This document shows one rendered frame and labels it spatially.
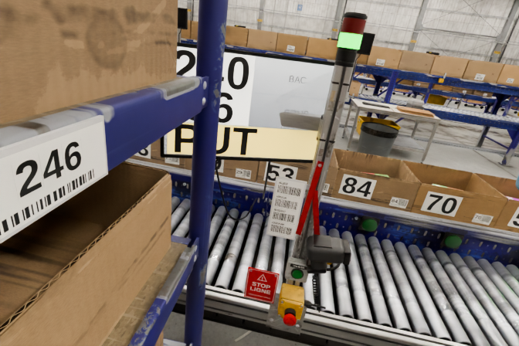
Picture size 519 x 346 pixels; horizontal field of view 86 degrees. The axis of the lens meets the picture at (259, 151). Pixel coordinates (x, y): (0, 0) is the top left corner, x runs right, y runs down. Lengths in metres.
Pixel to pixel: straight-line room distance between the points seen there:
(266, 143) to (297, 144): 0.10
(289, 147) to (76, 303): 0.69
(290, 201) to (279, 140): 0.18
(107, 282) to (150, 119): 0.14
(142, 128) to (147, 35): 0.08
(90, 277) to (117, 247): 0.03
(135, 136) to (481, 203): 1.63
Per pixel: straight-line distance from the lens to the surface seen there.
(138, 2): 0.22
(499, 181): 2.05
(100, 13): 0.19
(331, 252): 0.82
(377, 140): 4.16
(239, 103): 0.77
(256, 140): 0.80
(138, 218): 0.27
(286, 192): 0.79
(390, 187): 1.51
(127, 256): 0.28
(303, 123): 0.81
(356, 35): 0.69
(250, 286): 1.01
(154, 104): 0.19
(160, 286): 0.33
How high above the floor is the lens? 1.58
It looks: 22 degrees down
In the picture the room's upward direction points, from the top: 8 degrees clockwise
